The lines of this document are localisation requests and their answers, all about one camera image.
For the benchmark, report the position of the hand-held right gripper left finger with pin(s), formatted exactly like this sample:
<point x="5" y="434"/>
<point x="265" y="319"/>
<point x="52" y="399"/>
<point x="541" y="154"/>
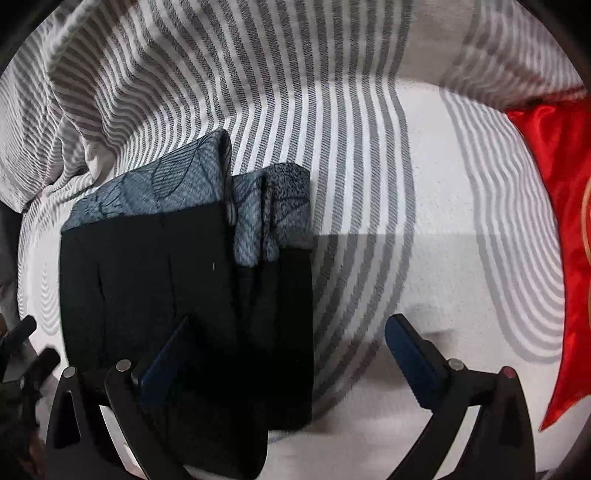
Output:
<point x="166" y="364"/>

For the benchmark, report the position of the red satin cloth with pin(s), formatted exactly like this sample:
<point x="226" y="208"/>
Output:
<point x="568" y="184"/>

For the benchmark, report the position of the grey striped white bed sheet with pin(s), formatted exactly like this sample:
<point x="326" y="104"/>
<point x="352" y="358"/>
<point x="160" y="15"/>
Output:
<point x="369" y="161"/>

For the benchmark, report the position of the black pants with blue waistband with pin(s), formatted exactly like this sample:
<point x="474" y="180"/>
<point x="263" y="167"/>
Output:
<point x="138" y="258"/>

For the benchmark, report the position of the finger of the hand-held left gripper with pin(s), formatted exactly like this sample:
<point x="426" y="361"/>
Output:
<point x="21" y="333"/>
<point x="41" y="367"/>

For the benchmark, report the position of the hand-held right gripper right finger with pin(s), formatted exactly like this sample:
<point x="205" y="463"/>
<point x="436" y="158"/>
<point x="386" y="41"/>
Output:
<point x="411" y="355"/>

